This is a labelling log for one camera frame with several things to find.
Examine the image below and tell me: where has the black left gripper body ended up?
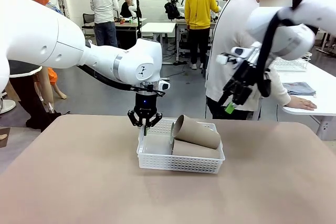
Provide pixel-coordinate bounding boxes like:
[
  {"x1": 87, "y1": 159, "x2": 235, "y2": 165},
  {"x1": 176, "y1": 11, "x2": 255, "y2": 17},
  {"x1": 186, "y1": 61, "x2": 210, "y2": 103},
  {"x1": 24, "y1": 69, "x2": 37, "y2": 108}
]
[{"x1": 134, "y1": 91, "x2": 158, "y2": 124}]

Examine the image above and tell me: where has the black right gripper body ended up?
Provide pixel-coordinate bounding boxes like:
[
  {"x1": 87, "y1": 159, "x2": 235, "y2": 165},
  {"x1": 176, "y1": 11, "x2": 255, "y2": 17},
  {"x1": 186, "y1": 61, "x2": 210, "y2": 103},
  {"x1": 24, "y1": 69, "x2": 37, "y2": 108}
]
[{"x1": 223, "y1": 60, "x2": 265, "y2": 105}]

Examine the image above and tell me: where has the brown plastic cup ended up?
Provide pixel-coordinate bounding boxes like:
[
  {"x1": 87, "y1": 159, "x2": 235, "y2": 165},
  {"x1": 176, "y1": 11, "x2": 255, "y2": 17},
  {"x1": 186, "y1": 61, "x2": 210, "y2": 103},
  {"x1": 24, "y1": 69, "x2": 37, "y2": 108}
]
[
  {"x1": 174, "y1": 114, "x2": 222, "y2": 150},
  {"x1": 172, "y1": 139, "x2": 221, "y2": 159}
]

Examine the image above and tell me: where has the white perforated plastic basket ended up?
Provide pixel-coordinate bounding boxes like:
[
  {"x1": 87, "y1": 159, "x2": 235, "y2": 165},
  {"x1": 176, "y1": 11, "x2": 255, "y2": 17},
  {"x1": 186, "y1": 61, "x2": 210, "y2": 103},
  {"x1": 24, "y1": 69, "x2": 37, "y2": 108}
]
[{"x1": 136, "y1": 118, "x2": 226, "y2": 175}]

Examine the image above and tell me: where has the blue towel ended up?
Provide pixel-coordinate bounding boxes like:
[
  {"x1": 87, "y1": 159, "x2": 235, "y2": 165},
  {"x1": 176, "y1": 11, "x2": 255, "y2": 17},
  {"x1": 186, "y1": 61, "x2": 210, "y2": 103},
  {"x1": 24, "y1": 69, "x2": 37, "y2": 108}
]
[{"x1": 282, "y1": 81, "x2": 317, "y2": 96}]

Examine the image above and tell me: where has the person's right forearm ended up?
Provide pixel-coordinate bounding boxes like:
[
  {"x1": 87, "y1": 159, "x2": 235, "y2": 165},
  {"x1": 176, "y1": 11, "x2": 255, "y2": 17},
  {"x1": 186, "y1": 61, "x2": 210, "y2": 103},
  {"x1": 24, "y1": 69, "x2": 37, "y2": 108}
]
[{"x1": 267, "y1": 69, "x2": 292, "y2": 106}]

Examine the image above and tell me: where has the person's right hand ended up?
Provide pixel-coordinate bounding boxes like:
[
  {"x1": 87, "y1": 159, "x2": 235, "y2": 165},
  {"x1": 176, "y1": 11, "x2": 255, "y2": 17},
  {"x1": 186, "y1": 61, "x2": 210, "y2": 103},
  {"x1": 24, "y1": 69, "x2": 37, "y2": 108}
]
[{"x1": 287, "y1": 95, "x2": 318, "y2": 111}]

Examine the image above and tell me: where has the person in white cardigan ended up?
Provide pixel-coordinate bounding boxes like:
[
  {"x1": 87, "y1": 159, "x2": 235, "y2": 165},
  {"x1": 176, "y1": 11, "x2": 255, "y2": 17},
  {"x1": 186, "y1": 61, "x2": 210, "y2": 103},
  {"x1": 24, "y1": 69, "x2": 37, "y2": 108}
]
[{"x1": 204, "y1": 0, "x2": 292, "y2": 120}]

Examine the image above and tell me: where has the white side table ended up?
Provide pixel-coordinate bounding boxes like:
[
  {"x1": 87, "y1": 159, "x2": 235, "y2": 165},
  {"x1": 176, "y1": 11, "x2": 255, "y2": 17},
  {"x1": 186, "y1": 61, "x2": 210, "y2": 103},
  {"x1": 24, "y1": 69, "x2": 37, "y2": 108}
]
[{"x1": 253, "y1": 58, "x2": 336, "y2": 141}]

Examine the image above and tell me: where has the white background desk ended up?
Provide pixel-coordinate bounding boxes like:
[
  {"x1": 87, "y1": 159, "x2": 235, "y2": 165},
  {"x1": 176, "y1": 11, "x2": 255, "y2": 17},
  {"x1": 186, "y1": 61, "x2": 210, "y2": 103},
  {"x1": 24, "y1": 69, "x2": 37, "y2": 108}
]
[{"x1": 140, "y1": 22, "x2": 176, "y2": 65}]

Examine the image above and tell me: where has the wood-top background desk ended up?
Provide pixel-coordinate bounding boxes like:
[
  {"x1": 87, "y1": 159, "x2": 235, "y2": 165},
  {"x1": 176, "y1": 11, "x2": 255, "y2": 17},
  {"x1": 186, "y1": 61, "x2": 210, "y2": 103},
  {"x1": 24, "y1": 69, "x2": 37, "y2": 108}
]
[{"x1": 82, "y1": 18, "x2": 148, "y2": 49}]

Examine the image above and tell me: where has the person in yellow hoodie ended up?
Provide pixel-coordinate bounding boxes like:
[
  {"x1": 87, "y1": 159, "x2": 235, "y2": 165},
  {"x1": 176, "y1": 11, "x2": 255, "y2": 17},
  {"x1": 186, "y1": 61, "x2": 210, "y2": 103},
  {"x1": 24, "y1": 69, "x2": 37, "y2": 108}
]
[{"x1": 184, "y1": 0, "x2": 222, "y2": 70}]

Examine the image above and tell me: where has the seated person in black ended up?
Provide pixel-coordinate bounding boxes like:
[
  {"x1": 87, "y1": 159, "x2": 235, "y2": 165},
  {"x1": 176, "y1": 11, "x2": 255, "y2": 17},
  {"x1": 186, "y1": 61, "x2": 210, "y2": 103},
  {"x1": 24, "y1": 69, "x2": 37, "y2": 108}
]
[{"x1": 119, "y1": 0, "x2": 142, "y2": 19}]

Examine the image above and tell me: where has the black office chair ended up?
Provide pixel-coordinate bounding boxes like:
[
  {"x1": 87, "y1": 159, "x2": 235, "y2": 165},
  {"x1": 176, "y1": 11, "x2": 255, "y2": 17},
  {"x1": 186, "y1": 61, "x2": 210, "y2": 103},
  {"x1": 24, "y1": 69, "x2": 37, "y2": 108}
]
[{"x1": 81, "y1": 13, "x2": 97, "y2": 38}]

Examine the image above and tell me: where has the man in white shirt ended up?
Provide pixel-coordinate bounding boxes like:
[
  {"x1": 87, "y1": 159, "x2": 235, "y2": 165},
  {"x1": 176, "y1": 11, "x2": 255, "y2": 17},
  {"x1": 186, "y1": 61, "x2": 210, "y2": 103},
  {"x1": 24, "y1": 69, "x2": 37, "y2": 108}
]
[{"x1": 90, "y1": 0, "x2": 120, "y2": 48}]

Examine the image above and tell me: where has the person in green puffer jacket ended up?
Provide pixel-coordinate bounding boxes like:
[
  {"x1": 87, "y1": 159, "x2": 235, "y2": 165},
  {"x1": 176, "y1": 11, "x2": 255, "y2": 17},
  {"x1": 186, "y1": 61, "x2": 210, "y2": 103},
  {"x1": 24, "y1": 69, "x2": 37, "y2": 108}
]
[{"x1": 0, "y1": 0, "x2": 64, "y2": 132}]

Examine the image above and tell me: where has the white round fan base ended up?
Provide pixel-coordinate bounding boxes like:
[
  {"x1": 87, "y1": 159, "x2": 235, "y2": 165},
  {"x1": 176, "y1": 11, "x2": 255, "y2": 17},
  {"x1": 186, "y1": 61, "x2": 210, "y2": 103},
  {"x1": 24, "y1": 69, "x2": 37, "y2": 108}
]
[{"x1": 0, "y1": 99, "x2": 17, "y2": 115}]

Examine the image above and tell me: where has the brown wooden board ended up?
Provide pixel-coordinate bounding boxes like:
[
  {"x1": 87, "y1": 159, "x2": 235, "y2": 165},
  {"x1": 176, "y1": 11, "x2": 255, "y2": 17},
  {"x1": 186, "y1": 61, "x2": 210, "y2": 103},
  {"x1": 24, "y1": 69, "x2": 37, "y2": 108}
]
[{"x1": 0, "y1": 127, "x2": 11, "y2": 148}]

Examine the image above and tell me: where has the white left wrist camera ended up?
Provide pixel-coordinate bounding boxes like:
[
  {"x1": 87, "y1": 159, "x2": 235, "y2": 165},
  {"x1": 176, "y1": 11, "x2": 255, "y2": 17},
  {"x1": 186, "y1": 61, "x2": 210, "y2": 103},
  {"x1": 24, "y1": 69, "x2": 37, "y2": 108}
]
[{"x1": 156, "y1": 78, "x2": 171, "y2": 91}]

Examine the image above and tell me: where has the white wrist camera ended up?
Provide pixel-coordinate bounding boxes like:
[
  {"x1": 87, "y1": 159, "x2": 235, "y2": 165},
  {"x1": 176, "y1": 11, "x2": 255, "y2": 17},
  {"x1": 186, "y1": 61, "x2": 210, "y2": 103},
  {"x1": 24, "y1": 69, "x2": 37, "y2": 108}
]
[
  {"x1": 156, "y1": 78, "x2": 171, "y2": 91},
  {"x1": 216, "y1": 46, "x2": 263, "y2": 65}
]

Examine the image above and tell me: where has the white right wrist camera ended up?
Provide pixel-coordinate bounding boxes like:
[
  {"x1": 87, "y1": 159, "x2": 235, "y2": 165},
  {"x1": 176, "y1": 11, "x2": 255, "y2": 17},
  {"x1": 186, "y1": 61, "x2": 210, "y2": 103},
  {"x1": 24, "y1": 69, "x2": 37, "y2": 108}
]
[{"x1": 216, "y1": 46, "x2": 263, "y2": 65}]

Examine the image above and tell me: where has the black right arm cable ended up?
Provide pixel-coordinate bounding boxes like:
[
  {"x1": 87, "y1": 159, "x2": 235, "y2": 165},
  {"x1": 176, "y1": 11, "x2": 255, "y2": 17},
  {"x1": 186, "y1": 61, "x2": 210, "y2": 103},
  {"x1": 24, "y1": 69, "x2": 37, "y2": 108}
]
[{"x1": 257, "y1": 0, "x2": 323, "y2": 98}]

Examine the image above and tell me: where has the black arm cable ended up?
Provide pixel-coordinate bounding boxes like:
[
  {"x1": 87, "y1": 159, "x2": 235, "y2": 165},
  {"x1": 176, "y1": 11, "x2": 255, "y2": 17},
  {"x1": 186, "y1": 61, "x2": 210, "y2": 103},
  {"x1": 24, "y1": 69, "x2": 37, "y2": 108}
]
[
  {"x1": 257, "y1": 0, "x2": 323, "y2": 98},
  {"x1": 77, "y1": 64, "x2": 140, "y2": 92}
]

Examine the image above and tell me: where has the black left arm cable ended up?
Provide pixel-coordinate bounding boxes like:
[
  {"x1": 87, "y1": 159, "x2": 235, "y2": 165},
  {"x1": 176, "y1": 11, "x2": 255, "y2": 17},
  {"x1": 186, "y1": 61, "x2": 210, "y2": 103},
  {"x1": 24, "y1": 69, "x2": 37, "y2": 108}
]
[{"x1": 77, "y1": 64, "x2": 140, "y2": 92}]

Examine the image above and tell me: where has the white wire rack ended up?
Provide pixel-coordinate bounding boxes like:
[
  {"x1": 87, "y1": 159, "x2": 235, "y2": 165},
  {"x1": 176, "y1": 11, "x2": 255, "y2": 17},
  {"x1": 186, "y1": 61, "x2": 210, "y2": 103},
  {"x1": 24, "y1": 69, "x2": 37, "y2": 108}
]
[{"x1": 272, "y1": 52, "x2": 313, "y2": 72}]

